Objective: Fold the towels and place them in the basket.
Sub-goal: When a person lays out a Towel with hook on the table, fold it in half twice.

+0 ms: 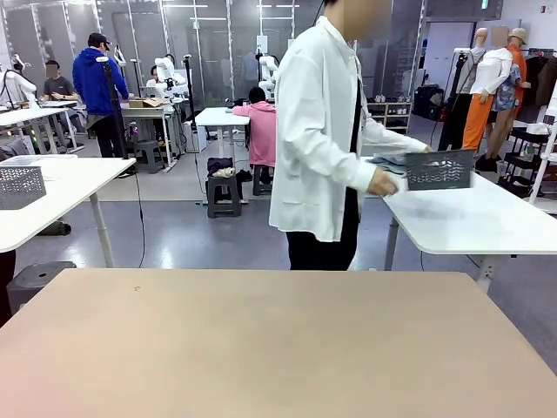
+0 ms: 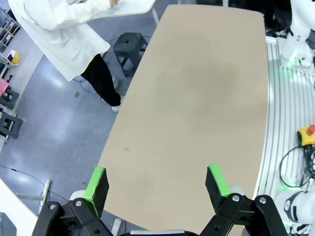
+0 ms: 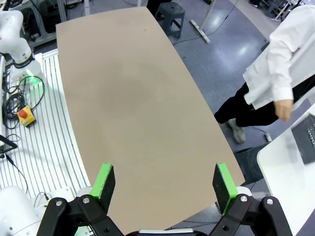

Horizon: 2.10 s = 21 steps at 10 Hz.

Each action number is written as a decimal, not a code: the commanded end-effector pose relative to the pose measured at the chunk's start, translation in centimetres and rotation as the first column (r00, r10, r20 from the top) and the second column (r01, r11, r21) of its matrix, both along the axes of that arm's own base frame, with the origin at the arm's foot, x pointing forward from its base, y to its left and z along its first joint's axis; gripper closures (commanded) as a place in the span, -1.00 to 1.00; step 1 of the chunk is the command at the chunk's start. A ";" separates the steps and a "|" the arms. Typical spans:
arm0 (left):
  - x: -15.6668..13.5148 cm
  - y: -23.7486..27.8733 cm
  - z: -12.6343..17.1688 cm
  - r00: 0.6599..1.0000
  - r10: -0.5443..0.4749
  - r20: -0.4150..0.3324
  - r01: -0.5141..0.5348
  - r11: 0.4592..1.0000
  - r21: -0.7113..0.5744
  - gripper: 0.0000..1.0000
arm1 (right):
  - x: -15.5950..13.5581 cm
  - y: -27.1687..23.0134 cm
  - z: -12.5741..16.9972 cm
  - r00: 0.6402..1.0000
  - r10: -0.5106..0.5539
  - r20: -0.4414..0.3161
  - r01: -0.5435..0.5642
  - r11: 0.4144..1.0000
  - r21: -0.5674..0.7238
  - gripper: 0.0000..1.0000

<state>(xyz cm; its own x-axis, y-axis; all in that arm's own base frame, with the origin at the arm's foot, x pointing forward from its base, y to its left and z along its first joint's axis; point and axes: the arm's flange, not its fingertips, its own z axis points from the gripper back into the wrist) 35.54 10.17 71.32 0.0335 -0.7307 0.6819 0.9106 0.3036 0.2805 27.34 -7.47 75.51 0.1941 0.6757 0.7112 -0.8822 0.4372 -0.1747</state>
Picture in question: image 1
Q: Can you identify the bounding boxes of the person's right hand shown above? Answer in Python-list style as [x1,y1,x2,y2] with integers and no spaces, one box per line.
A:
[368,167,399,197]

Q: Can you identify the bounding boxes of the grey perforated plastic basket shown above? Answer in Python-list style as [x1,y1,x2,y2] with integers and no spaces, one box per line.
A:
[0,156,47,211]
[405,149,475,192]

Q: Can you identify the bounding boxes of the person's left forearm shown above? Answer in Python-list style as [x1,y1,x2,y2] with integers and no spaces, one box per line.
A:
[360,121,430,154]

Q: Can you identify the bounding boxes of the person's right forearm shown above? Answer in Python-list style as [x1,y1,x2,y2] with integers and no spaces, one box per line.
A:
[321,143,379,192]

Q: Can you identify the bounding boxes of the crumpled grey-blue towel pile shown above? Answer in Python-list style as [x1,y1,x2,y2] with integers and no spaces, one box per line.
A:
[365,155,408,178]

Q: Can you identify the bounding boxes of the black stand with white top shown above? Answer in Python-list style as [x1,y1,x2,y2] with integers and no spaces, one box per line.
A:
[437,47,473,152]

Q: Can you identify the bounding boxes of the wooden shoe shelf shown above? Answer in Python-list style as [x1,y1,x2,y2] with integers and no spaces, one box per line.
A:
[367,100,413,135]

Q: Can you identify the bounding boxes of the black bags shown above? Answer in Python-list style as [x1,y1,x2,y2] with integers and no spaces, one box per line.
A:
[413,84,445,122]

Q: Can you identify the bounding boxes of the mannequin with orange trousers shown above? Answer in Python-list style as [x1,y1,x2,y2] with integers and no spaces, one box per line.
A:
[454,28,497,156]

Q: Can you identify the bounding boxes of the white table with white legs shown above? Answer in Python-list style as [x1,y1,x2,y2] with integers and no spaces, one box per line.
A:
[0,156,138,269]
[360,155,557,292]

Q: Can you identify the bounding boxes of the person in white shirt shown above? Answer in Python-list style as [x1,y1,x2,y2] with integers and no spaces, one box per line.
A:
[268,0,434,272]

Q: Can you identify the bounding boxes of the black rolling cart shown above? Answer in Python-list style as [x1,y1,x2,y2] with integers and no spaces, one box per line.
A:
[502,125,554,197]

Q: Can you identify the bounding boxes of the mannequin with white top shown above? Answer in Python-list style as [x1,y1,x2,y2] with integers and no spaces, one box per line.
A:
[469,25,523,171]

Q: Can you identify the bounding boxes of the dark grey step stool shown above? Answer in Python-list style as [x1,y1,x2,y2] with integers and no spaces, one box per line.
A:
[252,164,275,196]

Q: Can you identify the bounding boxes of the mannequin with orange shirt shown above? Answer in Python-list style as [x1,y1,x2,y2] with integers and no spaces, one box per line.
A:
[507,27,533,101]

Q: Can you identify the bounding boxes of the dark clothes on rack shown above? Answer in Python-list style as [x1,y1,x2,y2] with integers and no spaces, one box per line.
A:
[520,47,557,125]

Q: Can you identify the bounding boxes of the person in pink hoodie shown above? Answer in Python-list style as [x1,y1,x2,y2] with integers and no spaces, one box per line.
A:
[232,86,278,169]

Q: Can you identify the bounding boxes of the grey plastic step stool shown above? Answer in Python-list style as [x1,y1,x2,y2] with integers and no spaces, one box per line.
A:
[133,139,166,174]
[206,173,244,219]

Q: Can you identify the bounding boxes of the dark and beige clothes pile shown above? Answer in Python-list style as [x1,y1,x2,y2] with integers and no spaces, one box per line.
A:
[206,156,238,179]

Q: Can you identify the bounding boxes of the small white desk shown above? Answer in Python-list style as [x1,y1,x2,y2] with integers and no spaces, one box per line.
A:
[194,106,252,206]

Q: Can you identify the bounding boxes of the white box cabinet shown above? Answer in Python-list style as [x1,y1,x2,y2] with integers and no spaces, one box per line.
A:
[182,120,208,153]

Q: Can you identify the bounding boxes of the black tripod pole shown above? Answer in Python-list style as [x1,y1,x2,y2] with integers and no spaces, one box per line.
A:
[96,56,131,160]
[182,54,199,131]

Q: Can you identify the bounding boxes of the grey metal workbench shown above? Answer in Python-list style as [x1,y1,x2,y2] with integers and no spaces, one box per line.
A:
[121,102,184,169]

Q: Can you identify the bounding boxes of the person in blue hoodie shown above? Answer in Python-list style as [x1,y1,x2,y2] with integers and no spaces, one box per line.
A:
[71,32,131,158]

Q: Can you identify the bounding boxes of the dark olive bundle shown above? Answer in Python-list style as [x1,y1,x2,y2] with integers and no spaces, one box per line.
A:
[37,219,73,237]

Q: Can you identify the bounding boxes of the person in grey t-shirt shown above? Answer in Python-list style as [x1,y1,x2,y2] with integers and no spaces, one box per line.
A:
[42,59,82,104]

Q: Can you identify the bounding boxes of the dark grey plastic stool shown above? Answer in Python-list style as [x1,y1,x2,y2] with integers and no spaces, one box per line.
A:
[6,260,77,314]

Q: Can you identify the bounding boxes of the long white workbench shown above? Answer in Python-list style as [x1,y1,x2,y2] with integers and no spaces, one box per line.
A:
[0,104,86,156]

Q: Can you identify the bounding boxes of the thin black hanging cable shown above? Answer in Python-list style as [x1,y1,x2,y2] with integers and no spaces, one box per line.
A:
[132,172,147,269]

